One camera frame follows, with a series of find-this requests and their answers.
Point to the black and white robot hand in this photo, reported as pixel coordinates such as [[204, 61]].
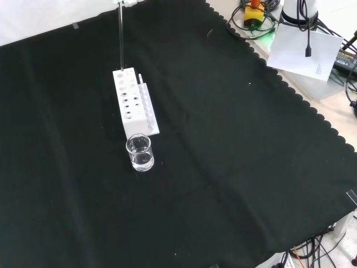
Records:
[[127, 2]]

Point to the white test tube rack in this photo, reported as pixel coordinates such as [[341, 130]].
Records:
[[131, 123]]

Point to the small clear glass beaker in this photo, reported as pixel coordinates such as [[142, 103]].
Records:
[[140, 156]]

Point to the grey tape piece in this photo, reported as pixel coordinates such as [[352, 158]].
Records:
[[75, 26], [352, 196]]

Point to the yellow stop button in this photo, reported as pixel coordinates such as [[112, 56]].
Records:
[[253, 14]]

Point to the black bench cloth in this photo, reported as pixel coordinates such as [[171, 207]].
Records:
[[195, 167]]

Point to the black power adapter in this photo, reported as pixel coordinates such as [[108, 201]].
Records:
[[346, 60]]

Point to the grey base plate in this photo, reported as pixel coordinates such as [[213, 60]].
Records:
[[315, 88]]

